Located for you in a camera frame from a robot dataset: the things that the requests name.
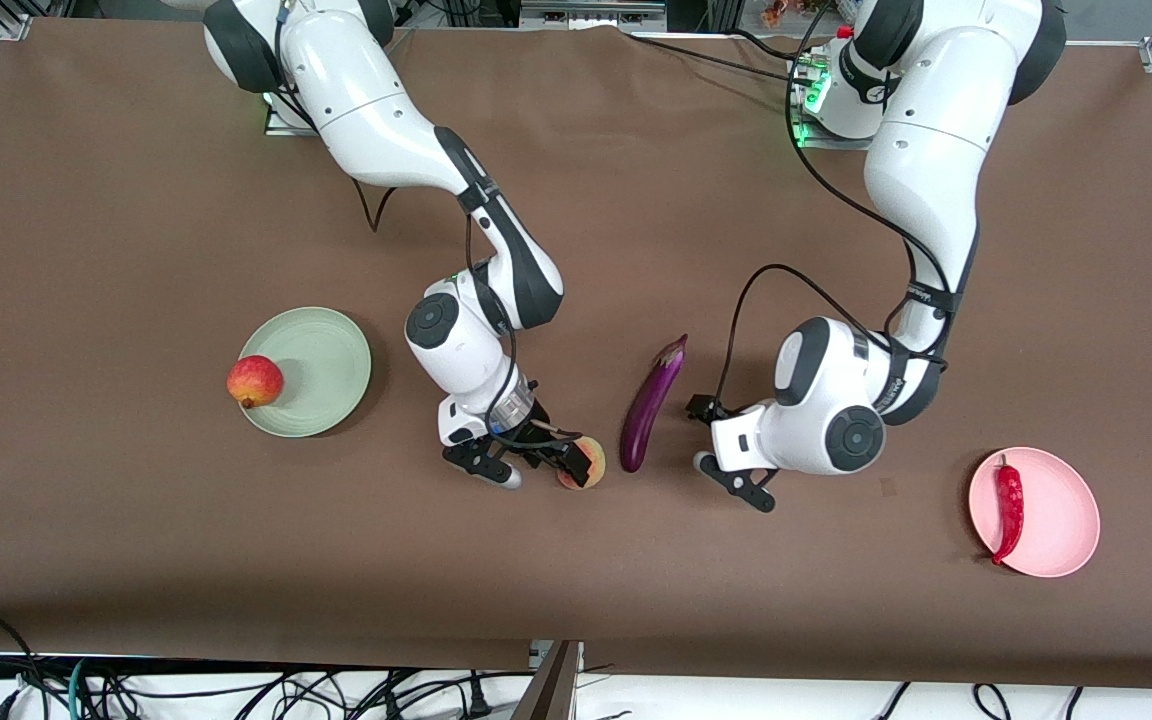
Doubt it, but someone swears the purple eggplant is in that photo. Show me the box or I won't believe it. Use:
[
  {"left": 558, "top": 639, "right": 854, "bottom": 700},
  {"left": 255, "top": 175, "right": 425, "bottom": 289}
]
[{"left": 619, "top": 334, "right": 690, "bottom": 474}]

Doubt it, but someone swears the pink plate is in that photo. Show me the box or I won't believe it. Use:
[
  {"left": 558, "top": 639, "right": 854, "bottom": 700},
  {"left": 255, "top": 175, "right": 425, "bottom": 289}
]
[{"left": 968, "top": 447, "right": 1102, "bottom": 579}]

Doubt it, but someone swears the brown table cloth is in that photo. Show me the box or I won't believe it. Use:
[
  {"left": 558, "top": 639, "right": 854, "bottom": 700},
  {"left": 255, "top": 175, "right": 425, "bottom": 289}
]
[{"left": 0, "top": 20, "right": 1152, "bottom": 691}]

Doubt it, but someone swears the aluminium profile post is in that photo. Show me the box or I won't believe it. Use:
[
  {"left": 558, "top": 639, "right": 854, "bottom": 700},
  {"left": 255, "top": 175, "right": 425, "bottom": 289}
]
[{"left": 511, "top": 640, "right": 586, "bottom": 720}]

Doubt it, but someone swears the pale green plate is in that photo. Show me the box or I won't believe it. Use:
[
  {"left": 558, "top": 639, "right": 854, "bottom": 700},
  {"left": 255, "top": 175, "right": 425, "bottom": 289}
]
[{"left": 237, "top": 306, "right": 373, "bottom": 438}]

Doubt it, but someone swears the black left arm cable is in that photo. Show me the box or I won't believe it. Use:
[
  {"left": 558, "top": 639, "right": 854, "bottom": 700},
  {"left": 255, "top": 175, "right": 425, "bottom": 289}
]
[{"left": 711, "top": 0, "right": 957, "bottom": 411}]

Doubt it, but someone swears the colourful toy pile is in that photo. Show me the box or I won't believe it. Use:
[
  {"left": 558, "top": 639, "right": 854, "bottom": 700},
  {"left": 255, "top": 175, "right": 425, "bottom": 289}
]
[{"left": 760, "top": 0, "right": 862, "bottom": 29}]

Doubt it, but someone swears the red chili pepper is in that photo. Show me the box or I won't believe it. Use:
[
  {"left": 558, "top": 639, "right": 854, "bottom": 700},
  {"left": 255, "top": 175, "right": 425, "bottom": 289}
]
[{"left": 991, "top": 454, "right": 1026, "bottom": 567}]

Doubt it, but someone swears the pink yellow peach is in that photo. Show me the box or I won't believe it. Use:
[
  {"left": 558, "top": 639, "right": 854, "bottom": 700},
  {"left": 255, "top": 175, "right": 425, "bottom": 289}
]
[{"left": 556, "top": 437, "right": 607, "bottom": 491}]

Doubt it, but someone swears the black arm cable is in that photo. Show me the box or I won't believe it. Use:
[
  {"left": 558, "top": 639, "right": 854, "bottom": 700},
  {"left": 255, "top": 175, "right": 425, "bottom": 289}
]
[
  {"left": 711, "top": 0, "right": 957, "bottom": 411},
  {"left": 271, "top": 0, "right": 585, "bottom": 449}
]

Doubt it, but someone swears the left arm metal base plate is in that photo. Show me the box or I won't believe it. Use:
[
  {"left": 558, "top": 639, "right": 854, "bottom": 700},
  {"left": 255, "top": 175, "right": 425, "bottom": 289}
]
[{"left": 789, "top": 52, "right": 877, "bottom": 151}]

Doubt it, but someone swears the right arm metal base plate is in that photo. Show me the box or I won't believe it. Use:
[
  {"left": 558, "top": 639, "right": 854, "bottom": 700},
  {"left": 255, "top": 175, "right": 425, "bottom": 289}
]
[{"left": 264, "top": 90, "right": 322, "bottom": 138}]

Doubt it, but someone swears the black cable across cloth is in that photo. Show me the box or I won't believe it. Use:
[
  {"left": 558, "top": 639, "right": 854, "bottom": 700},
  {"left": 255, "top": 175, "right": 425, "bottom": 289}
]
[{"left": 626, "top": 33, "right": 817, "bottom": 91}]

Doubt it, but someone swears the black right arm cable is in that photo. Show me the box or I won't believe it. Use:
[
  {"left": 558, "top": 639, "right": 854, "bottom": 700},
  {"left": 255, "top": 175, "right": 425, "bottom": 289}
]
[{"left": 271, "top": 0, "right": 585, "bottom": 449}]

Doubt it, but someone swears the red pomegranate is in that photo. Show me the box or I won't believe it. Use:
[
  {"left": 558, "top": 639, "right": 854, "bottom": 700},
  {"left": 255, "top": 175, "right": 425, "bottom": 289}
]
[{"left": 226, "top": 354, "right": 285, "bottom": 409}]

